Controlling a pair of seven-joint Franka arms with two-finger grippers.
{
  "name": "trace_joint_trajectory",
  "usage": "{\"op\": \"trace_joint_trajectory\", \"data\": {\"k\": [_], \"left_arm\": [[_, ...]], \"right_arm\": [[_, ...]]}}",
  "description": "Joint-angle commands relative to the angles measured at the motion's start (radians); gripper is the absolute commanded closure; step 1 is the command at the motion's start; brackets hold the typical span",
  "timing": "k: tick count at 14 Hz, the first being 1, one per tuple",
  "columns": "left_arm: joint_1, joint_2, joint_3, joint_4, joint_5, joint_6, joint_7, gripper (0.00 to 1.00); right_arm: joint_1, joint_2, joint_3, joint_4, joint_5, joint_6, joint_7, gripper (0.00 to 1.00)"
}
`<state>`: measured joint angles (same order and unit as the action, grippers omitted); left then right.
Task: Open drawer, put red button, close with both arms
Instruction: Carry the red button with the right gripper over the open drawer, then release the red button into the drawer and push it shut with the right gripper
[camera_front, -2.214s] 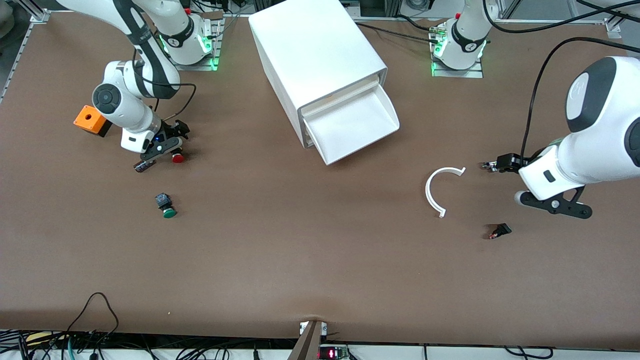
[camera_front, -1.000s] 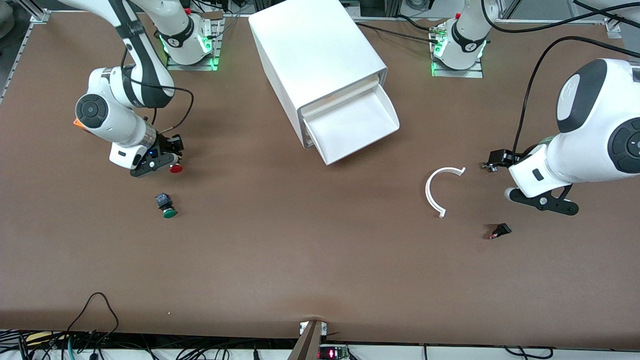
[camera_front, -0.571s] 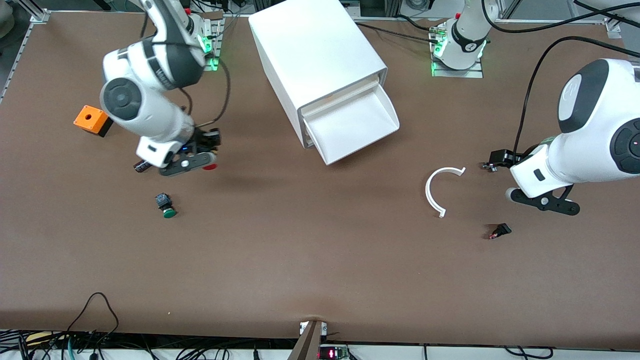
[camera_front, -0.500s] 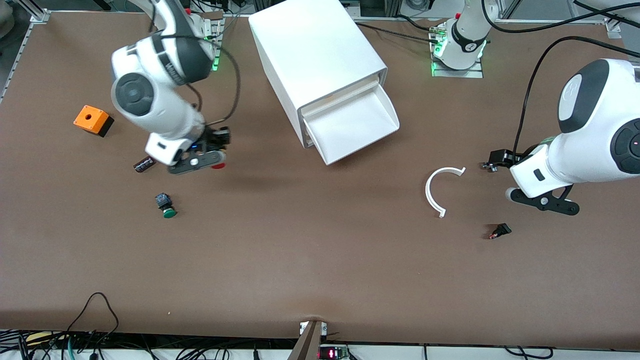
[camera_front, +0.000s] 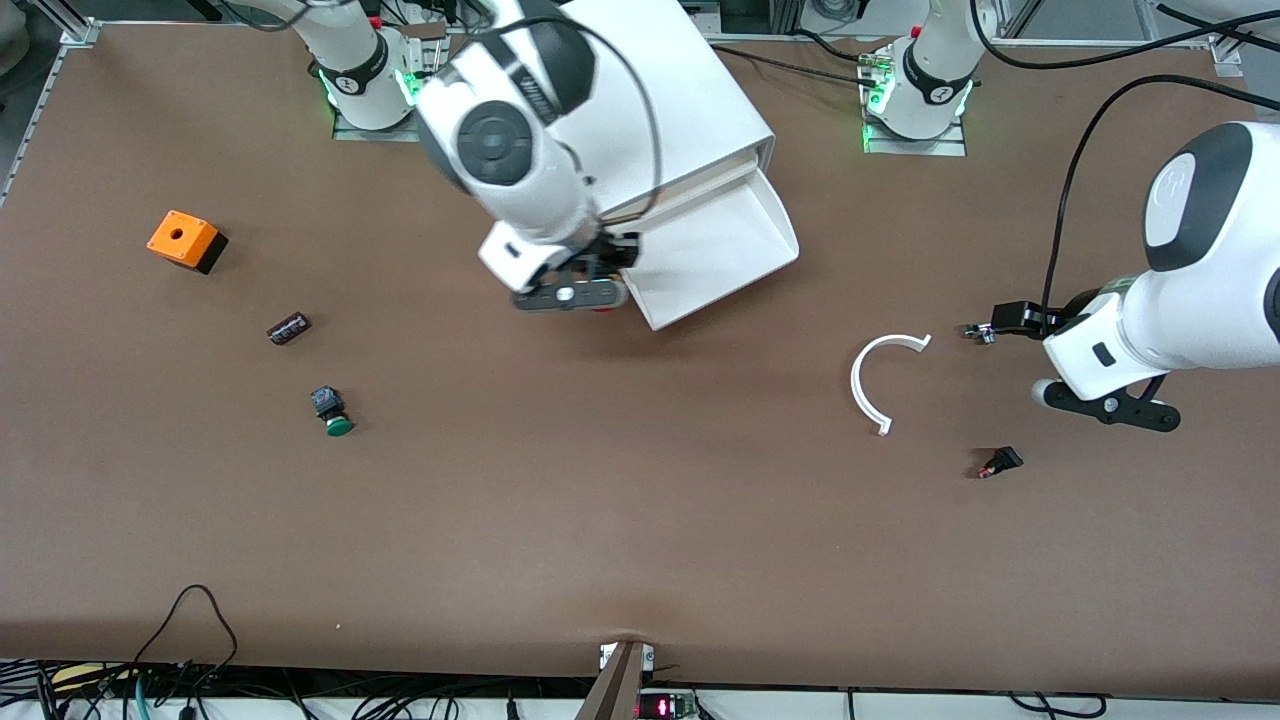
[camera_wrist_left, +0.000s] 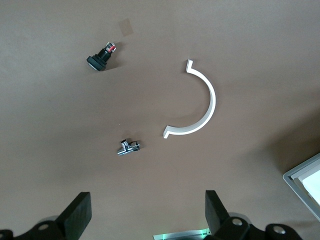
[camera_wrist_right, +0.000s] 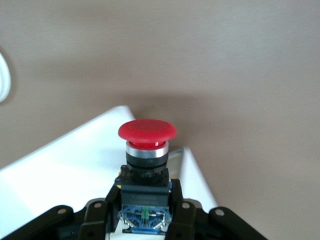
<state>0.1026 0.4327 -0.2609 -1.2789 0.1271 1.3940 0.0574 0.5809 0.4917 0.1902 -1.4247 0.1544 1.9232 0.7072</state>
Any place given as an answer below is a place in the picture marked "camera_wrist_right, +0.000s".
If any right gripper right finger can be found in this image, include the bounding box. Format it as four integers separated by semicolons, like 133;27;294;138
164;179;268;240

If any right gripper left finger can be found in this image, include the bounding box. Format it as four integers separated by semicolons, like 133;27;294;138
0;186;123;240

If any white plastic drawer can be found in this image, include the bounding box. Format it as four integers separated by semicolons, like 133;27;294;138
0;105;219;240

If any red mushroom push button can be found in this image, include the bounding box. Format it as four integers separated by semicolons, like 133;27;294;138
114;119;177;236

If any white curved plastic part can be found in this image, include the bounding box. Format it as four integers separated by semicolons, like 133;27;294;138
0;47;12;104

